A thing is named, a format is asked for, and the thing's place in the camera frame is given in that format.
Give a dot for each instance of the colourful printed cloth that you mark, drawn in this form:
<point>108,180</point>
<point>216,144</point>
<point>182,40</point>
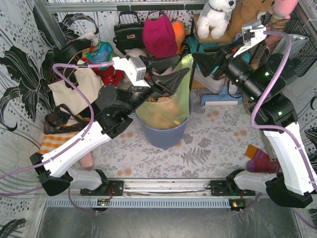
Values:
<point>100,53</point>

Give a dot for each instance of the black metal wooden shelf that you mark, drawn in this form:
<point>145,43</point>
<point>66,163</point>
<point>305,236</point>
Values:
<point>197,45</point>

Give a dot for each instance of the black hat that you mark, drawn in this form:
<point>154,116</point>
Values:
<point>65,54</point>

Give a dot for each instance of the brown patterned sandal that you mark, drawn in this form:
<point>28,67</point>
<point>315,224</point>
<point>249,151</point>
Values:
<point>55,123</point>

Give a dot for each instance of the green trash bag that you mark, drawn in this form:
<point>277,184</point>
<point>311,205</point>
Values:
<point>181,96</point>

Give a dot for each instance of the orange checkered towel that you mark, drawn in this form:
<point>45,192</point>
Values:
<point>53,141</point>

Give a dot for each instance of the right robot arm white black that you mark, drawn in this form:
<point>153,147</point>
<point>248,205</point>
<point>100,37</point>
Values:
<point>274,114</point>

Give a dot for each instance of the orange plush toy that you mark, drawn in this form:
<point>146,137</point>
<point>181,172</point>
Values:
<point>180,32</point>

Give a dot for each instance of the pink plush toy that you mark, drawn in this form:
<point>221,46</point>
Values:
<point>280,14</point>

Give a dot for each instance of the magenta cloth bag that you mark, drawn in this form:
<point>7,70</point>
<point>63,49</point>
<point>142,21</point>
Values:
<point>159,37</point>

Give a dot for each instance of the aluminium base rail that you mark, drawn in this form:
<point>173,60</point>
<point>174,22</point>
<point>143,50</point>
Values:
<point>157,193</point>

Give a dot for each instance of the purple striped sock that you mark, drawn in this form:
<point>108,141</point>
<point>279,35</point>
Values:
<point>260,162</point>

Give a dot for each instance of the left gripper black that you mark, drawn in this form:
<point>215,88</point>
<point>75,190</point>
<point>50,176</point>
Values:
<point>149,81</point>

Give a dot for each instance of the black leather handbag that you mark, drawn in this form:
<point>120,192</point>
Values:
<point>130,35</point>

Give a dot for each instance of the silver foil pouch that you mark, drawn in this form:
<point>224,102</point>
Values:
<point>297,43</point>

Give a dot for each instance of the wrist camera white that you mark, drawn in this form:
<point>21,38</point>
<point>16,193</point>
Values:
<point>134,68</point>
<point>252,34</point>

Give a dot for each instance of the brown teddy bear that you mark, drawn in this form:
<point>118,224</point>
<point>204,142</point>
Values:
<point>247,11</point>

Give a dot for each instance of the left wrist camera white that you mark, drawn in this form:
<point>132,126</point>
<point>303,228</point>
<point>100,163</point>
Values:
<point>134,68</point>

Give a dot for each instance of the white dog plush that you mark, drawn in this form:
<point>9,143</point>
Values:
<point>214,18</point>

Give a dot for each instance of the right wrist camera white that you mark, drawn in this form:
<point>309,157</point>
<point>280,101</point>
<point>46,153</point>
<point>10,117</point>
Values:
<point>252,34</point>

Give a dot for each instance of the white sheep plush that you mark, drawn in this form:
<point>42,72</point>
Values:
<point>136,52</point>

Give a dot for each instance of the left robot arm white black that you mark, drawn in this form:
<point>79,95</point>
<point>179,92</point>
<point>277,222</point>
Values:
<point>110,116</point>

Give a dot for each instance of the blue trash bin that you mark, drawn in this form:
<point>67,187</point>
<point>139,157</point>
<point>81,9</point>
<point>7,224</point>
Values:
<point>165,138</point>

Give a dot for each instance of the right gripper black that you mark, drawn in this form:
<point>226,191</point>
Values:
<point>223,63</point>

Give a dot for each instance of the pink rolled cloth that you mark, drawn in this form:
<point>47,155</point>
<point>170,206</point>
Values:
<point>87,161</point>

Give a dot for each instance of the black wire basket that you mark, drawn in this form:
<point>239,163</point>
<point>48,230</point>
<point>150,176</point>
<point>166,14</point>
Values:
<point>308,54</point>

